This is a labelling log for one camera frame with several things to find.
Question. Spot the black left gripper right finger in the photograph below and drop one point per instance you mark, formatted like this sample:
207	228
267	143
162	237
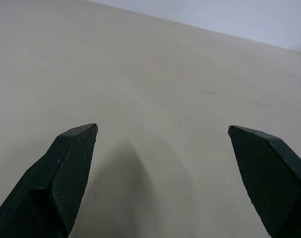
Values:
271	178

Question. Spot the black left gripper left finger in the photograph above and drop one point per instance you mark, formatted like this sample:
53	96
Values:
53	188

